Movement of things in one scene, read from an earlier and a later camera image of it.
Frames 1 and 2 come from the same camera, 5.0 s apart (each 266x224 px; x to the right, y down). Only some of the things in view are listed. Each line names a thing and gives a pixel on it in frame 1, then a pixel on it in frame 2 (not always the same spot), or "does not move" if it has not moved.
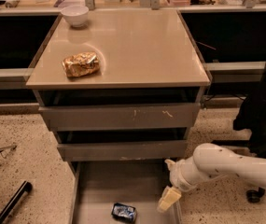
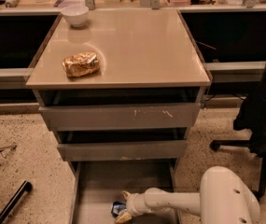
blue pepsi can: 124,212 does not move
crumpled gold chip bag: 80,63 does not move
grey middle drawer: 125,144 does not move
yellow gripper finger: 169,197 -> 123,217
